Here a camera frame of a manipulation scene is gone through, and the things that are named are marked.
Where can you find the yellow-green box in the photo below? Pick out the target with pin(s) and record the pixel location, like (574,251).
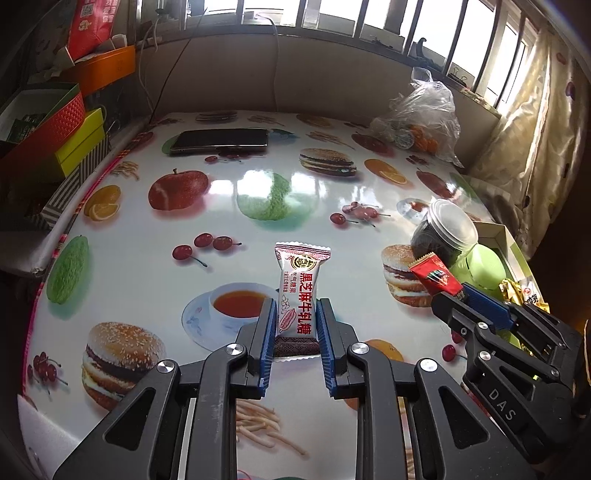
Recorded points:
(83,134)

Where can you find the light green cream jar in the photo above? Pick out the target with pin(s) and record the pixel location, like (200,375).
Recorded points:
(478,267)

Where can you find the white foam sheet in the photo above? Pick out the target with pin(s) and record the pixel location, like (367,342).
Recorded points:
(41,438)

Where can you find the white red sesame candy packet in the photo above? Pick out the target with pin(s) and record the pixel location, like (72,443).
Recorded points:
(298,286)

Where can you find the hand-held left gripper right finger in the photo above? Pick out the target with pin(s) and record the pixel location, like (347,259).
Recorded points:
(327,346)

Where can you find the black smartphone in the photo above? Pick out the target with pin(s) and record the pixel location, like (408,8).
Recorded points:
(219,141)

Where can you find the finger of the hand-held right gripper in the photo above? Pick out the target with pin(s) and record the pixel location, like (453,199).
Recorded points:
(489,307)
(452,309)

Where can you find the beige patterned curtain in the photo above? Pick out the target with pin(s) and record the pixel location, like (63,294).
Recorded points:
(540,138)

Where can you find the red textured box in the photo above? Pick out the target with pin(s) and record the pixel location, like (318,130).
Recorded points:
(55,124)

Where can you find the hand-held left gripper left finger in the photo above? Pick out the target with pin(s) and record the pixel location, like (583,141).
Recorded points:
(268,346)

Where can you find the black white striped box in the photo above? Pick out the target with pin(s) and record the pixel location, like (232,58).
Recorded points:
(69,194)

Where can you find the orange box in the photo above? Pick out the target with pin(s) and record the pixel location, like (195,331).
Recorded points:
(106,67)

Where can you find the clear plastic jar white lid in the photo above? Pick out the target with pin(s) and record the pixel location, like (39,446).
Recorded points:
(450,226)

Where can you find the barred window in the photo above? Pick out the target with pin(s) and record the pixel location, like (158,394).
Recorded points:
(332,18)

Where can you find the red carton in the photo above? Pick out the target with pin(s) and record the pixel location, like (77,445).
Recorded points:
(87,27)

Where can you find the small red snack packet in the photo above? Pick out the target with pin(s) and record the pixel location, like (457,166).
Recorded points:
(434,274)

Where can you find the clear plastic bag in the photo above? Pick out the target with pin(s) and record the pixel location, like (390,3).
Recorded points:
(425,115)

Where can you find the long green white box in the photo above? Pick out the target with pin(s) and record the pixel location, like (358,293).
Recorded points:
(505,240)

